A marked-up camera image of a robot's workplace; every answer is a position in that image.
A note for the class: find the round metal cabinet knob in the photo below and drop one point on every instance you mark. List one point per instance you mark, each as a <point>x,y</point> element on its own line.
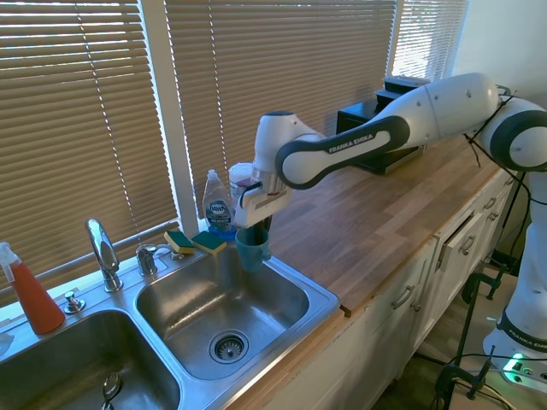
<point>415,307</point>
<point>493,216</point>

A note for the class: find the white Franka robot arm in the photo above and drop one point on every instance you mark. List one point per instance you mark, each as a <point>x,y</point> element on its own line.
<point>448,107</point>

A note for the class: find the clear dish soap bottle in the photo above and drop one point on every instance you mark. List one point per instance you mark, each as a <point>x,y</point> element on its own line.
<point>218,209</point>

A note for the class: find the chrome side sprayer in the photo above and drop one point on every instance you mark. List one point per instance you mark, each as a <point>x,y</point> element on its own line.
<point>147,260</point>

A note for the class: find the white window post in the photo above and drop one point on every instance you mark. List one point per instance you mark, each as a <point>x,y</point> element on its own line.
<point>171,107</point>

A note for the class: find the black stand pole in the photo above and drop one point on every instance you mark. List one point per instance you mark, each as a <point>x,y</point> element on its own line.
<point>463,320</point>

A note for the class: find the tan blind behind sink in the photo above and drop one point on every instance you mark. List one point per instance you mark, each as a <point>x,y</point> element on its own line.
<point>77,128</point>

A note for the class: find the chrome sink hole cap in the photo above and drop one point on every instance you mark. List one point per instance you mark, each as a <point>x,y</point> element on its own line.
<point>74,304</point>

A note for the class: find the orange spray bottle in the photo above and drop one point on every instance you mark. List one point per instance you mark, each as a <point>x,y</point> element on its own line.
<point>36,303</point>

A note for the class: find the yellow green sponge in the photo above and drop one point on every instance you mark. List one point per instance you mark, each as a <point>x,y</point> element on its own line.
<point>209,242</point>
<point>178,242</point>

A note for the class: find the narrow tan blind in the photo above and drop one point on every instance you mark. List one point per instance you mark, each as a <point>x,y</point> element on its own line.
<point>427,38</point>

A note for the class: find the black metal clamp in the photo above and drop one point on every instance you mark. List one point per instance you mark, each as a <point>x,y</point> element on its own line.
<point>491,282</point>
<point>453,376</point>

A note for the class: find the wide tan blind behind counter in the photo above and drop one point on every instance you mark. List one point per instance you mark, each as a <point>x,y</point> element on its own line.
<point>278,64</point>

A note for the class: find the Lysol wipes canister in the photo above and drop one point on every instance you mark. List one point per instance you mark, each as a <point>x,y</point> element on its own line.
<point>239,179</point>

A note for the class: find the black countertop appliance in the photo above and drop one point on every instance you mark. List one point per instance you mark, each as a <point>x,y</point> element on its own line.
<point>393,160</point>

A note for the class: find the chrome faucet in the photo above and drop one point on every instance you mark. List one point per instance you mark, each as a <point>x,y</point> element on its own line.
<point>104,256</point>

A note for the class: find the white kitchen cabinet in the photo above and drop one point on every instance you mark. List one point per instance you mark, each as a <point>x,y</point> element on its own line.
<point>384,341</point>

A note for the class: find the stainless steel double sink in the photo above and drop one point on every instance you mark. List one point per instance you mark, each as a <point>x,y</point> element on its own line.
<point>265,299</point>

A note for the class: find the teal ceramic mug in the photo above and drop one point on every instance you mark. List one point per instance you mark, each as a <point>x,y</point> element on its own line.
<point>252,258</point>

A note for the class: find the metal spoon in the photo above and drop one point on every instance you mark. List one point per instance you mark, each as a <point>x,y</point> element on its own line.
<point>112,382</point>

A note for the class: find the metal sink drain strainer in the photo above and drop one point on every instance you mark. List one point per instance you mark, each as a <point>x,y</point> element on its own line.
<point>228,346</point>

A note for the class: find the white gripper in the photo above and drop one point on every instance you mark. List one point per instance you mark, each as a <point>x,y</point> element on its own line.
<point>260,205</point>

